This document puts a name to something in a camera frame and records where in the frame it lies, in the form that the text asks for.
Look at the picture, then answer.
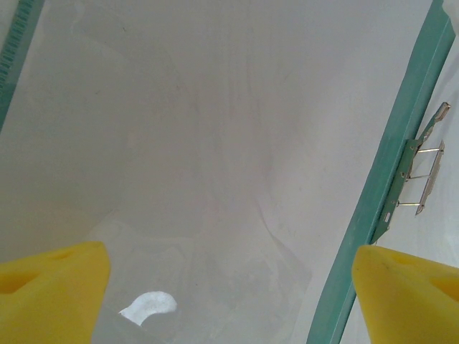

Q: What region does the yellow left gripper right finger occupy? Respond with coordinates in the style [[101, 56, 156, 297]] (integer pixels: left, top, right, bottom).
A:
[[351, 245, 459, 344]]

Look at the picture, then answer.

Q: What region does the metal folder binder clip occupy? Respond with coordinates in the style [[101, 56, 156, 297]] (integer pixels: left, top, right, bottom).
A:
[[372, 102, 453, 244]]

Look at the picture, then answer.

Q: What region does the green file folder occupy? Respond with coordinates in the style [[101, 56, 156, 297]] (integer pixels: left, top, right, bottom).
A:
[[0, 0, 458, 344]]

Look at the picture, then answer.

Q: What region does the clear plastic sleeve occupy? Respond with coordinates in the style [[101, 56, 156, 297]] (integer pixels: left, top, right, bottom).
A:
[[70, 6, 313, 344]]

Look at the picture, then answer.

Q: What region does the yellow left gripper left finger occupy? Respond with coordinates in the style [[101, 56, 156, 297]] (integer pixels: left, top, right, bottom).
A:
[[0, 240, 110, 344]]

